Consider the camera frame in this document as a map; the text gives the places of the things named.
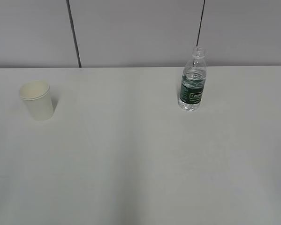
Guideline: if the white paper cup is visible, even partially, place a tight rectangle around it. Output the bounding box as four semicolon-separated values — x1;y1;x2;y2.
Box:
19;80;54;121

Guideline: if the clear water bottle green label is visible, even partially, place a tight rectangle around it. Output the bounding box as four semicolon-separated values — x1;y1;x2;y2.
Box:
178;46;206;111

